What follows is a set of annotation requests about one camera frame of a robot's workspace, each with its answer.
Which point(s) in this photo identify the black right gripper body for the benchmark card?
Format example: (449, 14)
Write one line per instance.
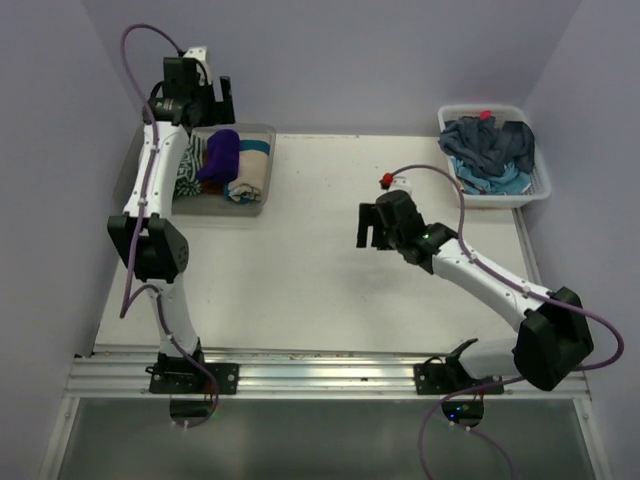
(387, 238)

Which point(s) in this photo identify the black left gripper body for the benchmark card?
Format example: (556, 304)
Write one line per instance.
(212, 112)

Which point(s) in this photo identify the purple towel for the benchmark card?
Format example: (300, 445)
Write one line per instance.
(222, 161)

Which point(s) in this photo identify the dark grey towel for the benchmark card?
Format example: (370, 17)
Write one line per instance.
(486, 150)

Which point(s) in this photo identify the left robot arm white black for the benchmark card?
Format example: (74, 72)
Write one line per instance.
(154, 252)

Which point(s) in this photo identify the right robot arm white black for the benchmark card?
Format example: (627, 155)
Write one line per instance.
(552, 337)

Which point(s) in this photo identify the green striped rolled towel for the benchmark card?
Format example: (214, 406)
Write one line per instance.
(192, 161)

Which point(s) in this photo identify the brown rolled towel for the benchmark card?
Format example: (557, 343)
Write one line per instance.
(212, 188)

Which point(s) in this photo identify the beige teal rolled towel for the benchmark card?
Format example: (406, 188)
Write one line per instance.
(249, 186)

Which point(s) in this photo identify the clear plastic tray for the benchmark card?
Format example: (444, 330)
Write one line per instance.
(212, 205)

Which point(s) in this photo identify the light blue crumpled towel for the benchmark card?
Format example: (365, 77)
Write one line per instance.
(512, 182)

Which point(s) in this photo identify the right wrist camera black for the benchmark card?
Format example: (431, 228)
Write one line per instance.
(396, 207)

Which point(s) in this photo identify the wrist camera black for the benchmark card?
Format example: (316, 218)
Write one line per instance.
(396, 207)
(182, 76)

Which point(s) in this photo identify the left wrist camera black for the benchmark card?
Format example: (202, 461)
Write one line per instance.
(182, 76)

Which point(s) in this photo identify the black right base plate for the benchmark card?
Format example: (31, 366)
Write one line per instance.
(443, 379)

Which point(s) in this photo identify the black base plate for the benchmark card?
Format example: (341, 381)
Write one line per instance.
(183, 378)
(443, 379)

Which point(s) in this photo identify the aluminium mounting rail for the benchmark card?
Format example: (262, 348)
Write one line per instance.
(114, 371)

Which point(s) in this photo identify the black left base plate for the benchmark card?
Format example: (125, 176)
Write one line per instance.
(183, 378)

